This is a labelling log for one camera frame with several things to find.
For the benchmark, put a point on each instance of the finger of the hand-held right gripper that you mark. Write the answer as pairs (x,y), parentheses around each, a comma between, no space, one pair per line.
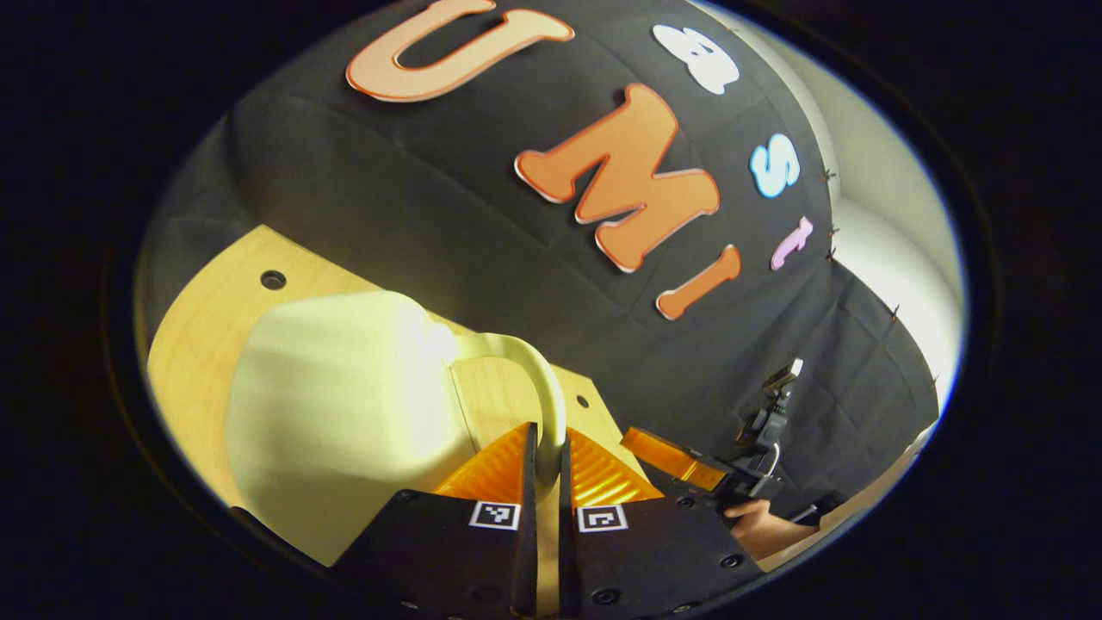
(680,461)

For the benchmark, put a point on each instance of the row of small black clips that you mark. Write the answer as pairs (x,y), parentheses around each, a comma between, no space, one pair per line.
(832,231)

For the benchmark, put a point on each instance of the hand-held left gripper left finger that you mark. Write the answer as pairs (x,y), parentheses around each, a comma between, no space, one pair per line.
(456,560)

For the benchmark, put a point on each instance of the black backdrop cloth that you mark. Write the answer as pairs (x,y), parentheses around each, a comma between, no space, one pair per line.
(430,189)

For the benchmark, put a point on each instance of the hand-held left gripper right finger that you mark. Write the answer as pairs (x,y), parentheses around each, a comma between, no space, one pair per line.
(654,560)

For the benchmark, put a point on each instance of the pale yellow suitcase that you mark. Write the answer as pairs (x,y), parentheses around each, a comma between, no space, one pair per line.
(344,413)

